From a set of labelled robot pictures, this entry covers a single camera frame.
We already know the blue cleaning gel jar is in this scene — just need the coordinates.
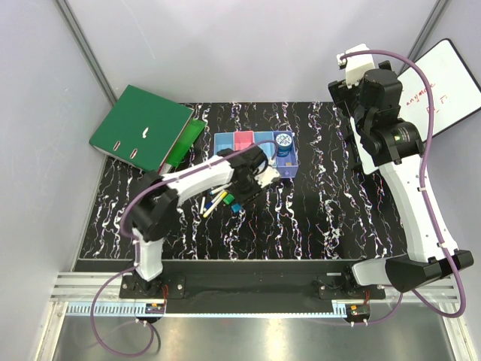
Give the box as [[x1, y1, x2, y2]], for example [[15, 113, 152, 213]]
[[275, 132, 293, 157]]

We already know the green ring binder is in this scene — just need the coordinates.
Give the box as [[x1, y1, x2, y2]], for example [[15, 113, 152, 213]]
[[89, 85, 192, 171]]

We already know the thin white pen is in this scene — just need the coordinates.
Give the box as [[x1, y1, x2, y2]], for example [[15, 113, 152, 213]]
[[200, 196, 206, 213]]

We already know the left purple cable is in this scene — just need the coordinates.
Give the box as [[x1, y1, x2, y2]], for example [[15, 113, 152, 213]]
[[89, 139, 279, 356]]

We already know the white marker blue tip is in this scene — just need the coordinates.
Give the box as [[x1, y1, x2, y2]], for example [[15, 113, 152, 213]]
[[203, 203, 217, 218]]

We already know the white whiteboard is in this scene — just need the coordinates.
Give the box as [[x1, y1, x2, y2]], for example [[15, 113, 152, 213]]
[[398, 38, 480, 141]]

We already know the yellow-tipped white marker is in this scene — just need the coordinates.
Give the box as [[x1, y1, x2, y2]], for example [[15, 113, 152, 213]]
[[211, 190, 228, 206]]

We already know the white blue-capped marker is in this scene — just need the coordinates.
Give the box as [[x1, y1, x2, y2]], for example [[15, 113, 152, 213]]
[[210, 185, 228, 196]]

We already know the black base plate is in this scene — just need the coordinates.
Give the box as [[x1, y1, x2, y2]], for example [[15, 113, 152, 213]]
[[119, 260, 386, 317]]

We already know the light blue bin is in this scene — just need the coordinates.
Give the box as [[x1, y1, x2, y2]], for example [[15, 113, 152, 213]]
[[254, 131, 275, 159], [213, 132, 234, 155]]

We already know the green transparent folder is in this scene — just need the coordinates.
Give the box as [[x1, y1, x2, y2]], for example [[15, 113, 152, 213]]
[[165, 119, 206, 168]]

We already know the green eraser cap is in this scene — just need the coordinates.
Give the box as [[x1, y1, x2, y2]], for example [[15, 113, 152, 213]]
[[223, 194, 234, 205]]

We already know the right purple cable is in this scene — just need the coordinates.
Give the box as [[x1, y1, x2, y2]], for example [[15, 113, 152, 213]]
[[337, 49, 467, 328]]

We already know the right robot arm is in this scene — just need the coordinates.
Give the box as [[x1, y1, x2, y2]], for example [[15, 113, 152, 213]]
[[328, 66, 474, 298]]

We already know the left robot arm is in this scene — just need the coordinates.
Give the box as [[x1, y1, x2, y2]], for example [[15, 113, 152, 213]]
[[120, 144, 280, 298]]

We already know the pink bin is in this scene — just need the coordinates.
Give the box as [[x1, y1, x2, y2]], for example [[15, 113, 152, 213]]
[[234, 131, 254, 151]]

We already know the purple bin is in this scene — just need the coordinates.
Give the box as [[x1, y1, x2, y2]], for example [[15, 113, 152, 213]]
[[274, 131, 298, 178]]

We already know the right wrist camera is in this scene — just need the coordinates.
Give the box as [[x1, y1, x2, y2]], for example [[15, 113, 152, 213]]
[[337, 44, 375, 89]]

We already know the purple cable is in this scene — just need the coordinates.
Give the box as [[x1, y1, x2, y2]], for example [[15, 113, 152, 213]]
[[337, 49, 467, 328], [89, 139, 279, 356]]

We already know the blue eraser cap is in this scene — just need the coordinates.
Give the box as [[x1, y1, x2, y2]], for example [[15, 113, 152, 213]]
[[231, 204, 241, 213]]

